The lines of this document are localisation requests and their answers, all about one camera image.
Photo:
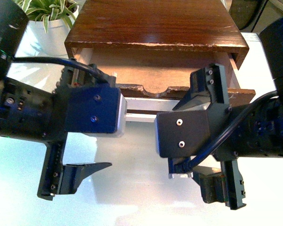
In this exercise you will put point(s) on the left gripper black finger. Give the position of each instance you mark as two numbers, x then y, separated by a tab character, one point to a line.
90	75

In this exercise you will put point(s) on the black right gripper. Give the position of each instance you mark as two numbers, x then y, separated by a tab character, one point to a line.
226	113

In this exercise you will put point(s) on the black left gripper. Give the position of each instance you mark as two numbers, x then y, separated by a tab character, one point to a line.
57	178

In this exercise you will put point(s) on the wooden drawer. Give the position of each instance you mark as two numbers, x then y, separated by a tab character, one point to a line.
161	74

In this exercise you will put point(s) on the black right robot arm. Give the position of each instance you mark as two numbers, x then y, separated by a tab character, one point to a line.
255	130

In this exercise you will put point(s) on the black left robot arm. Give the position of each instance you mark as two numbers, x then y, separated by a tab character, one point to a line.
32	114

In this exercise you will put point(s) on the dark wooden drawer cabinet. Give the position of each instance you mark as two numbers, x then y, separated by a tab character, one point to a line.
188	25

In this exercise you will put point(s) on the white plant pot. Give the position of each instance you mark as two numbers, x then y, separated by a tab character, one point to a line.
52	43

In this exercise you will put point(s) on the spider plant green leaves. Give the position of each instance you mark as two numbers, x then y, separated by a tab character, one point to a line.
45	11

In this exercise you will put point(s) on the black appliance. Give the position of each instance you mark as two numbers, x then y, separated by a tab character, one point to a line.
246	13

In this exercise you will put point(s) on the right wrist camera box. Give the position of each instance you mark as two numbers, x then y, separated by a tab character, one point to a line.
181	134

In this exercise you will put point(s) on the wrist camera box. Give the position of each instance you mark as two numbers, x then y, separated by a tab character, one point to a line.
181	134
96	111

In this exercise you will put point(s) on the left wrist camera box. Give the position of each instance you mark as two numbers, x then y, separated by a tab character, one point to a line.
96	111

